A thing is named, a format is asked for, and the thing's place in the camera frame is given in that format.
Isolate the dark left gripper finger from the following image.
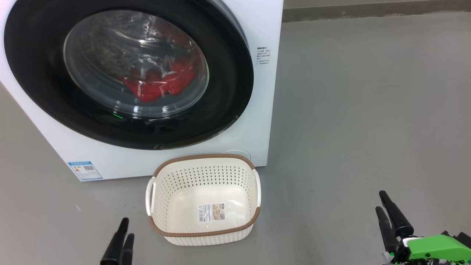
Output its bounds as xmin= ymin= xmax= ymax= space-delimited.
xmin=100 ymin=217 xmax=129 ymax=265
xmin=122 ymin=233 xmax=135 ymax=265

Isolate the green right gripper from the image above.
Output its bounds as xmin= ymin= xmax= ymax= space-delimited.
xmin=375 ymin=190 xmax=471 ymax=265

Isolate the red white sports jersey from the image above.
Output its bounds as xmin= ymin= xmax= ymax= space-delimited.
xmin=123 ymin=61 xmax=197 ymax=103

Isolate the black round glass washer door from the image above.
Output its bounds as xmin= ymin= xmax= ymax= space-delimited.
xmin=4 ymin=0 xmax=254 ymax=150

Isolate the cream basket with brown rim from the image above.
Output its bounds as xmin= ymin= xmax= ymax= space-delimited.
xmin=145 ymin=154 xmax=262 ymax=246

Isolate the white front-load washing machine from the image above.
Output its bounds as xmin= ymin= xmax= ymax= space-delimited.
xmin=0 ymin=0 xmax=284 ymax=181

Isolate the blue energy label sticker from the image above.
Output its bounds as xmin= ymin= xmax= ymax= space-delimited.
xmin=68 ymin=161 xmax=103 ymax=181

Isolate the paper product label sticker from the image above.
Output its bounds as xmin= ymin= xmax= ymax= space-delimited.
xmin=198 ymin=203 xmax=226 ymax=223

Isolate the grey wall baseboard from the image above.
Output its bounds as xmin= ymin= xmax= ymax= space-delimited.
xmin=283 ymin=0 xmax=471 ymax=22

